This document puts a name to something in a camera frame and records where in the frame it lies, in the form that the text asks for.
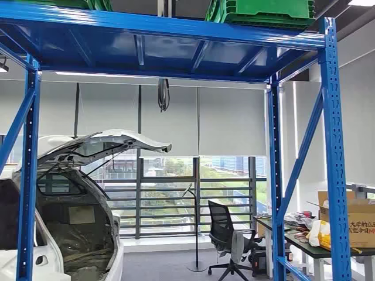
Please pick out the green-topped workbench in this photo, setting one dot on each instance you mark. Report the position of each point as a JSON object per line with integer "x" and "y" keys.
{"x": 316, "y": 252}

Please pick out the grey roller blind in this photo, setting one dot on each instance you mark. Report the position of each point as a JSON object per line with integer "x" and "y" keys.
{"x": 58, "y": 108}
{"x": 231, "y": 120}
{"x": 169, "y": 120}
{"x": 108, "y": 108}
{"x": 357, "y": 116}

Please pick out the white car tailgate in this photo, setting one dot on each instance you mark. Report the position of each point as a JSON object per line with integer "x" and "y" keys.
{"x": 131, "y": 137}

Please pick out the grey window railing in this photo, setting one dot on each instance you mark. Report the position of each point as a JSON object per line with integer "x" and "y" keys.
{"x": 137, "y": 194}

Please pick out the black mesh office chair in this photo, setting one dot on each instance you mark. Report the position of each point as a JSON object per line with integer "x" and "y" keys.
{"x": 219, "y": 221}

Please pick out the black floor stand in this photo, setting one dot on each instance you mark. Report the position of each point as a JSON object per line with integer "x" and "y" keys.
{"x": 196, "y": 232}

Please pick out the blue metal shelving rack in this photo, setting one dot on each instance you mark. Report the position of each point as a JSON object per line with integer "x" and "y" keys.
{"x": 175, "y": 26}

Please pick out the grey cloth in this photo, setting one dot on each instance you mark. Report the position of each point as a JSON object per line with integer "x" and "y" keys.
{"x": 237, "y": 246}

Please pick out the black equipment case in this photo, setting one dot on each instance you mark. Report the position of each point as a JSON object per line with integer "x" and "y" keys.
{"x": 259, "y": 261}

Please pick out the green plastic crate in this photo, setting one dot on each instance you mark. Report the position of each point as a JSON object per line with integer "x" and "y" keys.
{"x": 263, "y": 9}

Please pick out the white car body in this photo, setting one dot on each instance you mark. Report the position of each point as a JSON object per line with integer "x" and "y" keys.
{"x": 88, "y": 240}

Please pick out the yellow white plastic bag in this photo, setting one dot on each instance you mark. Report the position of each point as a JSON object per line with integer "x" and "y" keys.
{"x": 320, "y": 234}

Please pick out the printed cardboard box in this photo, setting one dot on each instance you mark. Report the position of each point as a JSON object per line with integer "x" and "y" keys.
{"x": 360, "y": 221}

